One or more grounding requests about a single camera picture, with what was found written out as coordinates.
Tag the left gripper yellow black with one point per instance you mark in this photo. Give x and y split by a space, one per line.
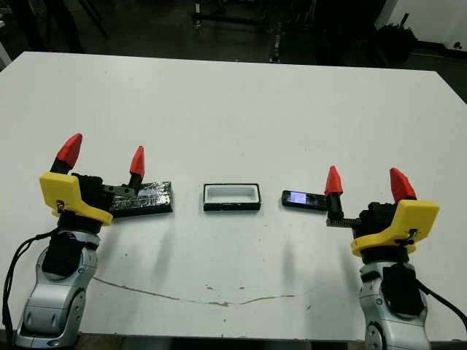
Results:
62 193

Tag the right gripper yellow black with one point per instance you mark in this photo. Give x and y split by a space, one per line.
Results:
412 218

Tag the shiny black box lid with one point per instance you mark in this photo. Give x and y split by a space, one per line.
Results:
149 198

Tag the small black camera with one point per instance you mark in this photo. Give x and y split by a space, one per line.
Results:
303 199

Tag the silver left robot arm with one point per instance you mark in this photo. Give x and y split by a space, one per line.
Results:
54 306

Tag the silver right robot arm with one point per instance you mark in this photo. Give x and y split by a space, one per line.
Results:
386 328

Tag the black box with white lining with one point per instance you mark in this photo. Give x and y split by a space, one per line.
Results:
233 206

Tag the black slanted stand leg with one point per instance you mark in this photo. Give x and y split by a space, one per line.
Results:
96 22

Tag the white side desk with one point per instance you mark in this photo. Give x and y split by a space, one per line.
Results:
2 54

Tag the small black floor object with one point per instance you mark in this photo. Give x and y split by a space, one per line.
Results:
457 45

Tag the shiny metal post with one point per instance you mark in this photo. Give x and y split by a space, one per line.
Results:
276 45

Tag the black wheeled frame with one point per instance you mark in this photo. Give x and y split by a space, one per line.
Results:
230 18

